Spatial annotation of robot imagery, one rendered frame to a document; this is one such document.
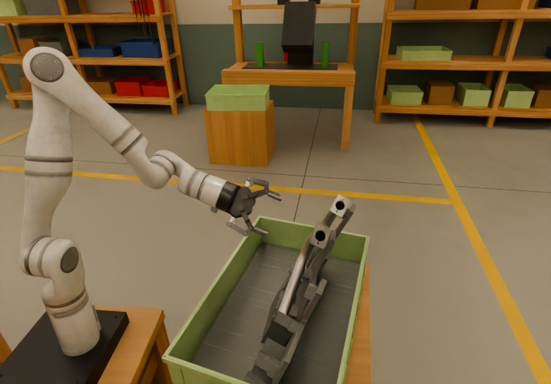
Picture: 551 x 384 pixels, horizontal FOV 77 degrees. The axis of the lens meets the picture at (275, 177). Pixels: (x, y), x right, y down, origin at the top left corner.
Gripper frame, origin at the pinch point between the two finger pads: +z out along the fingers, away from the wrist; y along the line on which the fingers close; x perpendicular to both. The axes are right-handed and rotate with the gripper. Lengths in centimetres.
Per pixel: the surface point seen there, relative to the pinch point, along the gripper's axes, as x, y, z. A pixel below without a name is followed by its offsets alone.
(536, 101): 304, 301, 270
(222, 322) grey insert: 23.3, -32.7, -1.4
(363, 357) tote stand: 17, -26, 40
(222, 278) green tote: 23.6, -21.0, -6.5
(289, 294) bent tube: 10.1, -16.9, 12.2
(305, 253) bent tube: 10.3, -5.3, 12.7
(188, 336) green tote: 11.5, -36.6, -8.3
